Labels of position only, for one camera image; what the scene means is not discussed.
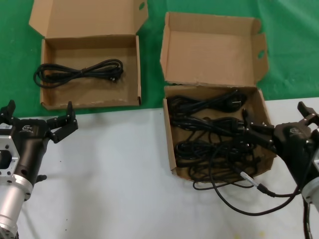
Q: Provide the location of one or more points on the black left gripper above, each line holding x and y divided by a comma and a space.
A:
33, 137

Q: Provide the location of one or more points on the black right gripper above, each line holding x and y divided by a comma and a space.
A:
294, 144

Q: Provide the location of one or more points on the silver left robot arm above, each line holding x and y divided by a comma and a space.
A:
10, 206

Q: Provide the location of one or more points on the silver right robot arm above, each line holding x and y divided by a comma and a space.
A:
312, 191

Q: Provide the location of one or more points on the open brown cardboard box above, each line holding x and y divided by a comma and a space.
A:
94, 99

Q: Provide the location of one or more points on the cardboard box with torn lid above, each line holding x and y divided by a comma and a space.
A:
211, 49

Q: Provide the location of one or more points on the green table cloth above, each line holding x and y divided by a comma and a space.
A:
15, 49

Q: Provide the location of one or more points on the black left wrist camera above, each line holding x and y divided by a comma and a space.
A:
6, 128

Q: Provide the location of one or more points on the silver left camera bracket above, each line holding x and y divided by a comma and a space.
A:
10, 142

